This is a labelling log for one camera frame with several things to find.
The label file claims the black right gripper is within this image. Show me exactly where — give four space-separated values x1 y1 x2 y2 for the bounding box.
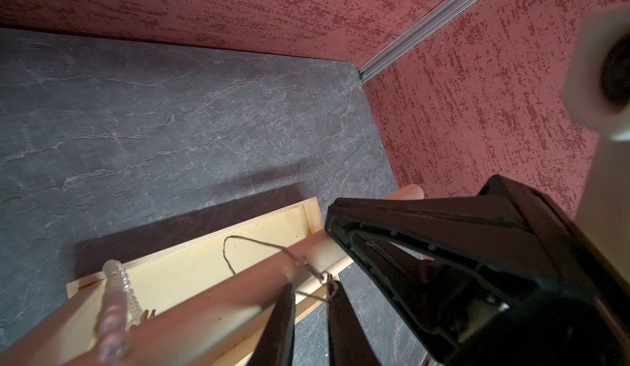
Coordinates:
432 175 629 365

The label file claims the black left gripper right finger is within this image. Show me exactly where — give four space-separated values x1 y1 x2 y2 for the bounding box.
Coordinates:
326 280 381 366

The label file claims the right aluminium corner post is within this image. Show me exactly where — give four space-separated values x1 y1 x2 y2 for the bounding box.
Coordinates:
358 0 479 83

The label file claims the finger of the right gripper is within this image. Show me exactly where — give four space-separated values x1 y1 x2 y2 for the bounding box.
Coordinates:
326 195 532 346

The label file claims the wooden jewelry display stand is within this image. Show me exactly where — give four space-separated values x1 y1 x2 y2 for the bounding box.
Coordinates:
0 183 425 366

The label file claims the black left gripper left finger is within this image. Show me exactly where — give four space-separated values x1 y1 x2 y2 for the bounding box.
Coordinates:
247 284 296 366

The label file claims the thin chain necklace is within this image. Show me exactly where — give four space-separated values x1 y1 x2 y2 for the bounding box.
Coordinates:
222 234 341 304

